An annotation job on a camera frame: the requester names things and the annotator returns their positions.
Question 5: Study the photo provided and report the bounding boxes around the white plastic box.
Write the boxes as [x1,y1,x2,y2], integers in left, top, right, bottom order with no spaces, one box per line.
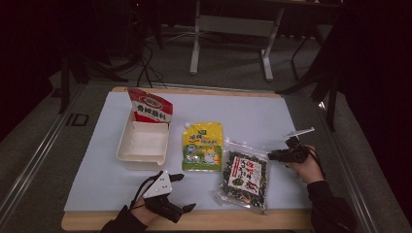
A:
[116,111,172,172]

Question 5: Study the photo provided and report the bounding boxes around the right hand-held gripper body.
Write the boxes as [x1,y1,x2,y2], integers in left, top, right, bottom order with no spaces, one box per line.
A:
[281,126,316,165]

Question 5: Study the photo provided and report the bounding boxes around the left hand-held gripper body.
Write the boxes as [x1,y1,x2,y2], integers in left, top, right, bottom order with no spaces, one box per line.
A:
[141,170,185,224]

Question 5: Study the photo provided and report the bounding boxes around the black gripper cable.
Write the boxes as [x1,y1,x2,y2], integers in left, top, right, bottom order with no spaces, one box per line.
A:
[306,146,326,180]
[128,173,164,212]

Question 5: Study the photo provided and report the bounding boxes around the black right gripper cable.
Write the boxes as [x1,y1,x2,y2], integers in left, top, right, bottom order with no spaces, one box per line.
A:
[306,146,326,180]

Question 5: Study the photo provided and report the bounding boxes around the black floor cables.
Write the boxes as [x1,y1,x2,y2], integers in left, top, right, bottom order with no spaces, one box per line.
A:
[135,41,169,89]

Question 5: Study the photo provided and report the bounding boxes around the red seasoning packet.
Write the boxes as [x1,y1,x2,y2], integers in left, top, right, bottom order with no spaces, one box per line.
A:
[126,86,174,124]

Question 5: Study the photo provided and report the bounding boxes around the person's right hand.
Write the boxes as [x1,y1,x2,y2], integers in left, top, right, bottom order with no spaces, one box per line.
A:
[286,145,326,185]

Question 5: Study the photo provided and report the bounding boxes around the white paper mat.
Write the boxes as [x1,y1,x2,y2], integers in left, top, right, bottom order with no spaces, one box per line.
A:
[63,91,313,213]

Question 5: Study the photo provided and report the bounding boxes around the white metal desk frame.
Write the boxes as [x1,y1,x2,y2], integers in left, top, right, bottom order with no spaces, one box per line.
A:
[189,0,287,83]

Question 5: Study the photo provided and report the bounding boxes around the black metal stand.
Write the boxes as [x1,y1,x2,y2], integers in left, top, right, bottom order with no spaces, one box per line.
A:
[57,52,130,115]
[275,30,340,133]

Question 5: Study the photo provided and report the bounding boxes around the yellow green spout pouch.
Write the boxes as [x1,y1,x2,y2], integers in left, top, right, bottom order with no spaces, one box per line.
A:
[181,121,224,173]

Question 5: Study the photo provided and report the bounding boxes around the metal floor rail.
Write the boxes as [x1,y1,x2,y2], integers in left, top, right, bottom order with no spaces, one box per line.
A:
[318,100,381,233]
[0,84,86,221]

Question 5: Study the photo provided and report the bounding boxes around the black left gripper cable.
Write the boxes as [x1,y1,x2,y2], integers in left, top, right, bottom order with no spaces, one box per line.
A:
[128,173,164,212]

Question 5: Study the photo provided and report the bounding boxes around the clear seaweed bag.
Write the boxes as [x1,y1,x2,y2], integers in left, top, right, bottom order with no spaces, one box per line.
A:
[213,137,270,216]

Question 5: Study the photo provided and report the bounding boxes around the person's left hand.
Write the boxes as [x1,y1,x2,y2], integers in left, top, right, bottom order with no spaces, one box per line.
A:
[130,197,160,226]

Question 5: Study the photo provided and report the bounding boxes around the dark curtain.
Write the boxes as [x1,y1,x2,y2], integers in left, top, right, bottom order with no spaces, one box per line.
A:
[336,0,412,224]
[0,0,67,142]

